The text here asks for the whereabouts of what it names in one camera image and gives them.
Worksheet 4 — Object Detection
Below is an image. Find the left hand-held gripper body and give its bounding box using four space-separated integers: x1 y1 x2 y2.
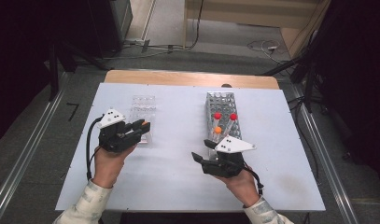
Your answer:
98 107 139 153

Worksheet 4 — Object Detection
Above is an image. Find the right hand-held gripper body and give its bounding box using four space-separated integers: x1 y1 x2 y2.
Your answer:
202 134 257 179

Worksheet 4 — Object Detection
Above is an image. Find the clear plastic tube rack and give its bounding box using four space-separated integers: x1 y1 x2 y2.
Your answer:
126 94 157 147

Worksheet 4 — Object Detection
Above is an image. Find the red-capped test tube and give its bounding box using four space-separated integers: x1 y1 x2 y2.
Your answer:
211 111 223 129
226 112 239 133

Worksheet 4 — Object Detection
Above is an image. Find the metal tube rack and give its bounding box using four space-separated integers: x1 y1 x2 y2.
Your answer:
204 91 246 161

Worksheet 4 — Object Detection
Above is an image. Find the person's left hand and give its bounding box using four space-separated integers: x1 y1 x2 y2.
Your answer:
92 145 137 189

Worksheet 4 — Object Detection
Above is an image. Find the person's right hand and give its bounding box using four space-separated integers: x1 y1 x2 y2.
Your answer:
215 169 261 208

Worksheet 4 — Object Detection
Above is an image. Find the white board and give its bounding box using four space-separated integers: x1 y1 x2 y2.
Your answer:
55 82 326 213

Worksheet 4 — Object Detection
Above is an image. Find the wooden table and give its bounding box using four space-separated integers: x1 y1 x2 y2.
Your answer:
104 69 280 91

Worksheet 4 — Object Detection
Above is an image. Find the black metal stand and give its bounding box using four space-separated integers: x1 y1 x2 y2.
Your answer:
47 40 74 102

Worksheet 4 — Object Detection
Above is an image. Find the black cabinet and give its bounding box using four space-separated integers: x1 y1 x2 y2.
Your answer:
88 0 134 59

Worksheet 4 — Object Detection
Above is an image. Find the black tripod stand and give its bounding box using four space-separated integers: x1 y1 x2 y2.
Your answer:
261 31 326 114

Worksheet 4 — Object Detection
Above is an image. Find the light wooden furniture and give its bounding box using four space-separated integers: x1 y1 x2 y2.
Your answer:
182 0 331 59

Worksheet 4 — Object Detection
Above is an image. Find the left hand-held gripper cable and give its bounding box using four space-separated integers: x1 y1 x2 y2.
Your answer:
85 116 105 181

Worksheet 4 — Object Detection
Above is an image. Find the hand-held gripper cable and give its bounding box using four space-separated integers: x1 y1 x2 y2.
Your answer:
85 116 105 181
240 164 265 196

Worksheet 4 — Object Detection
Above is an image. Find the right hand-held gripper cable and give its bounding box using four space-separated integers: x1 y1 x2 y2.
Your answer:
240 164 265 196

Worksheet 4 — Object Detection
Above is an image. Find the black floor cable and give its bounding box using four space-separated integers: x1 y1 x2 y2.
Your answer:
184 0 205 50
287 96 322 181

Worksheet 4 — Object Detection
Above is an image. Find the metal floor rail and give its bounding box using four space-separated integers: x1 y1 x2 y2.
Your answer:
0 73 69 218
289 83 361 224

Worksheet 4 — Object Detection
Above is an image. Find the white floor cable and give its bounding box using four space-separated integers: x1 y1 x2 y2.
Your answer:
246 38 284 63

